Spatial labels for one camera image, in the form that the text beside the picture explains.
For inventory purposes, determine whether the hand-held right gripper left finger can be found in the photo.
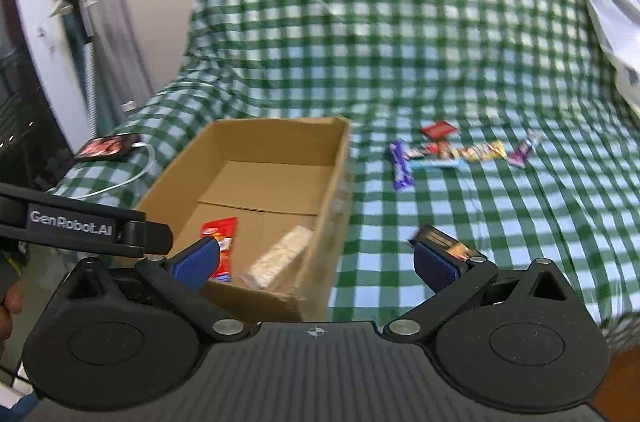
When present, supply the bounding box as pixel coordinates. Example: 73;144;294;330
65;236;253;345

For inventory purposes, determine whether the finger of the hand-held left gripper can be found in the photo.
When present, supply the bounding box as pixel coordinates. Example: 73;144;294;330
118;220;174;259

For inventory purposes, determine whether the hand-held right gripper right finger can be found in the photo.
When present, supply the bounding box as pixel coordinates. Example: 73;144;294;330
382;239;576;345

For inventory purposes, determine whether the dark brown chocolate bar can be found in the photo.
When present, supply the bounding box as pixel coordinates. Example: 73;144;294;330
409;225;477;261

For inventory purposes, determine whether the light blue snack bar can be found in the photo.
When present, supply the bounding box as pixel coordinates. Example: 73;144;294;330
409;157;464;168

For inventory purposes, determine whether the purple chocolate bar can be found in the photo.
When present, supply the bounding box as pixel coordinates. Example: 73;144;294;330
390;139;416;192

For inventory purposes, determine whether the brown cardboard box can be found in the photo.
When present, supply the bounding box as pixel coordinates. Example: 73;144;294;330
135;116;354;323

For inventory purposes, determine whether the red and blue snack bar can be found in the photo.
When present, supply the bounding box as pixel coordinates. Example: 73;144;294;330
406;142;453;159

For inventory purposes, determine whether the yellow snack bar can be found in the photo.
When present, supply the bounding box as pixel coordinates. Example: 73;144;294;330
450;141;507;163

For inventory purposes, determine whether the clear bag of white snacks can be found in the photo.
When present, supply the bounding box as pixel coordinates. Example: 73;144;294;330
247;225;316;291

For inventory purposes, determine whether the person's left hand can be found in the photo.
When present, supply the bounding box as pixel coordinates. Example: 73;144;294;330
0;285;24;353

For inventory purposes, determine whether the red snack packet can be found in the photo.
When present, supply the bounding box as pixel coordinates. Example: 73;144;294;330
200;217;239;284

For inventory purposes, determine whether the black smartphone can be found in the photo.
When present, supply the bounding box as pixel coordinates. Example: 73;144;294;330
74;134;136;162

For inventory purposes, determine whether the small red square packet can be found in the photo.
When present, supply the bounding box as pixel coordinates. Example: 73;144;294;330
420;121;460;139

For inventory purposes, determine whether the grey curtain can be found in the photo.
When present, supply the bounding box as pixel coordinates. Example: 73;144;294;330
40;0;153;125

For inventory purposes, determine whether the green checkered blanket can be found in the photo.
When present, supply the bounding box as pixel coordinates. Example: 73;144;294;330
50;0;640;343

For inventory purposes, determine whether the white printed cloth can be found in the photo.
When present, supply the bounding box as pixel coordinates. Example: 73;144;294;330
537;0;640;119

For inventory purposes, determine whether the white charging cable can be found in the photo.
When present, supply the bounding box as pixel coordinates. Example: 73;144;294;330
47;142;156;199

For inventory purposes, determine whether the dark wire rack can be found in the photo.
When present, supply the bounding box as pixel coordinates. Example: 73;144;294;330
0;22;68;195

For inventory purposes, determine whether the white door frame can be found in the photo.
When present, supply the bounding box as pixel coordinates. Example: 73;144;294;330
6;0;98;153

